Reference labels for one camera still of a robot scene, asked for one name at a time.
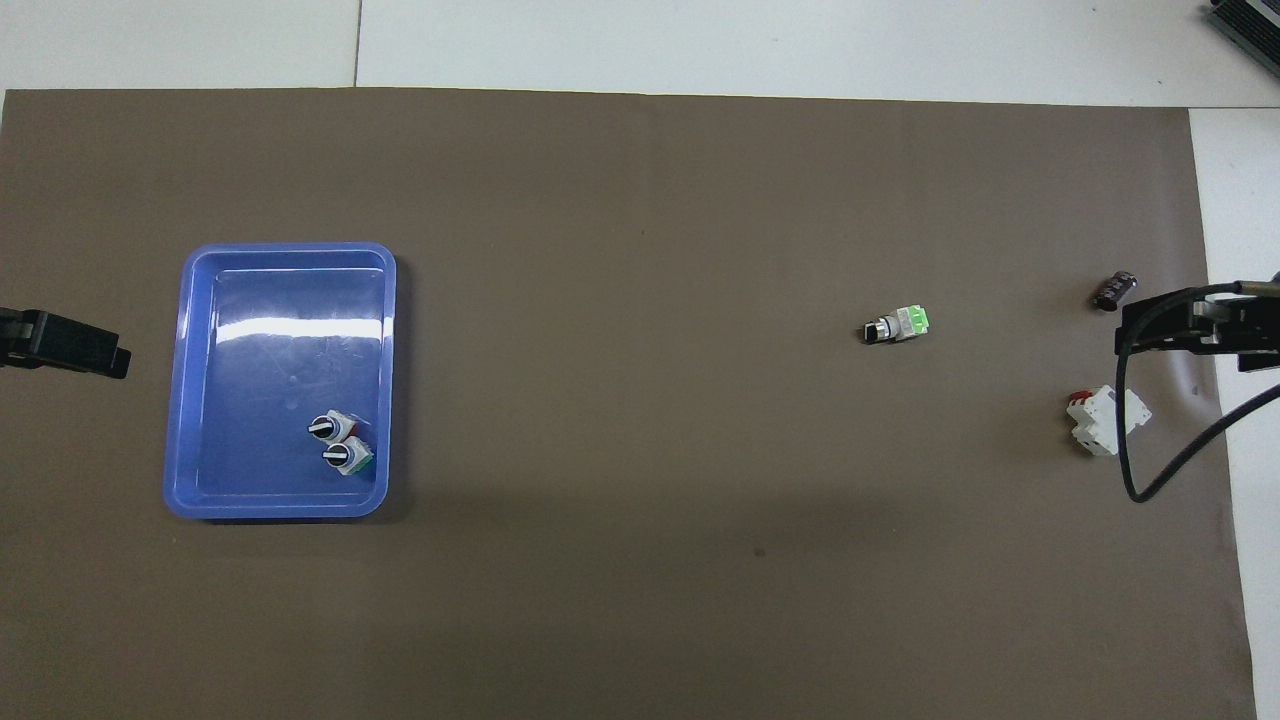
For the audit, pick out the selector switch green red base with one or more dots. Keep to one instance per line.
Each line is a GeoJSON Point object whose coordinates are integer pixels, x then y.
{"type": "Point", "coordinates": [345, 458]}

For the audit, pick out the white circuit breaker red lever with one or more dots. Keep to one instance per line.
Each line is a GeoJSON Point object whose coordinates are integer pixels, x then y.
{"type": "Point", "coordinates": [1106, 418]}

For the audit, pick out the selector switch bright green block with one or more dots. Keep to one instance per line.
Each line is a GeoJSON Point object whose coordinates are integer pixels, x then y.
{"type": "Point", "coordinates": [897, 325]}

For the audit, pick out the brown table mat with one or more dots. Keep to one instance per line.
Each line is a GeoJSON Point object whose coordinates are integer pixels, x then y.
{"type": "Point", "coordinates": [640, 420]}

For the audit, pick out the grey ribbed metal device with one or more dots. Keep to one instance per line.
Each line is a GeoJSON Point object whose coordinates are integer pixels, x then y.
{"type": "Point", "coordinates": [1250, 28]}

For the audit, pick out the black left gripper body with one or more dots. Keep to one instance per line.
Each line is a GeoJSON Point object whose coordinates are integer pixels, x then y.
{"type": "Point", "coordinates": [20, 338]}

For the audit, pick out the blue plastic tray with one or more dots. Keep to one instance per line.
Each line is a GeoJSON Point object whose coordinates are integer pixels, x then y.
{"type": "Point", "coordinates": [270, 380]}

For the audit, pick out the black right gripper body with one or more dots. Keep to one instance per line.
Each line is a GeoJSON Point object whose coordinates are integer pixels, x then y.
{"type": "Point", "coordinates": [1250, 330]}

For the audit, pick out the dark cylindrical capacitor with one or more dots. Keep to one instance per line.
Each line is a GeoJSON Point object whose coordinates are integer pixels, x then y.
{"type": "Point", "coordinates": [1114, 290]}

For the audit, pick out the white selector switch black knob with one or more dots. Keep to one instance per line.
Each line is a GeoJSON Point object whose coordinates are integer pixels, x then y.
{"type": "Point", "coordinates": [330, 426]}

